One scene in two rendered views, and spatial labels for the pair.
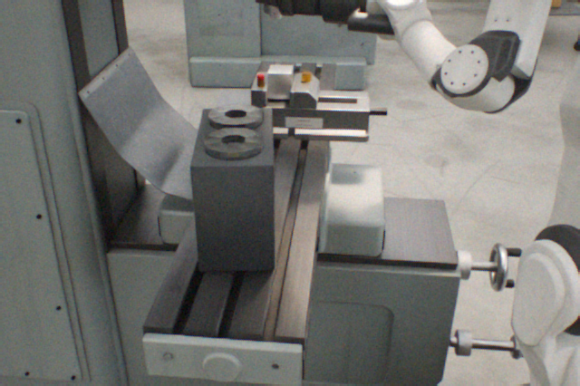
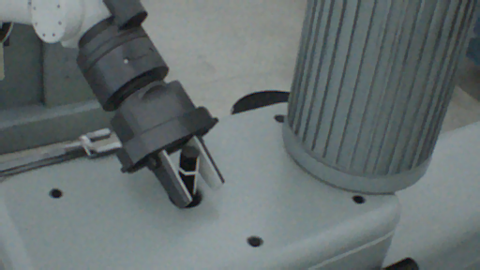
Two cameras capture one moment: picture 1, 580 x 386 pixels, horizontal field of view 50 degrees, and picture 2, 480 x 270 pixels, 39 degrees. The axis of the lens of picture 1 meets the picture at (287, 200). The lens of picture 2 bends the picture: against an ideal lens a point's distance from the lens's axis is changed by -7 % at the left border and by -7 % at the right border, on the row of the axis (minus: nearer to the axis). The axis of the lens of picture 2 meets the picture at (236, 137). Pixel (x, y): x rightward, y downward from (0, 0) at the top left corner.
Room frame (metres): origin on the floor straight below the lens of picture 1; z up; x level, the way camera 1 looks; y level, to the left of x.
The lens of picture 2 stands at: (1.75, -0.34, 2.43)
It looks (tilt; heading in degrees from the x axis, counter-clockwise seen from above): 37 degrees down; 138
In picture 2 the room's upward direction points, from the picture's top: 9 degrees clockwise
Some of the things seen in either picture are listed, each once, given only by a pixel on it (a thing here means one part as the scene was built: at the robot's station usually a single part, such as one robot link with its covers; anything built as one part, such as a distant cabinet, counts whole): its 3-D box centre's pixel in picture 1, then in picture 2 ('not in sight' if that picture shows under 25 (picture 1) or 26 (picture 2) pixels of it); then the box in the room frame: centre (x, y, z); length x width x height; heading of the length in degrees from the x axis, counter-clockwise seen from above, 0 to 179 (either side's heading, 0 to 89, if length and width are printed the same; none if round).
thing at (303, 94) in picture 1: (304, 90); not in sight; (1.36, -0.04, 1.00); 0.12 x 0.06 x 0.04; 175
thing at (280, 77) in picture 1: (280, 82); not in sight; (1.36, 0.02, 1.02); 0.06 x 0.05 x 0.06; 175
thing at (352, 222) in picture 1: (276, 197); not in sight; (1.27, 0.03, 0.77); 0.50 x 0.35 x 0.12; 84
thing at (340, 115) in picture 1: (294, 104); not in sight; (1.36, -0.01, 0.97); 0.35 x 0.15 x 0.11; 85
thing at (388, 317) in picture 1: (286, 315); not in sight; (1.27, 0.00, 0.42); 0.80 x 0.30 x 0.60; 84
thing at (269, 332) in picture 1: (275, 162); not in sight; (1.25, 0.03, 0.87); 1.24 x 0.23 x 0.08; 174
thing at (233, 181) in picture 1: (236, 182); not in sight; (0.90, 0.08, 1.01); 0.22 x 0.12 x 0.20; 2
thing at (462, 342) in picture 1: (497, 345); not in sight; (1.08, -0.49, 0.49); 0.22 x 0.06 x 0.06; 84
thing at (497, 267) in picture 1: (483, 265); not in sight; (1.22, -0.47, 0.61); 0.16 x 0.12 x 0.12; 84
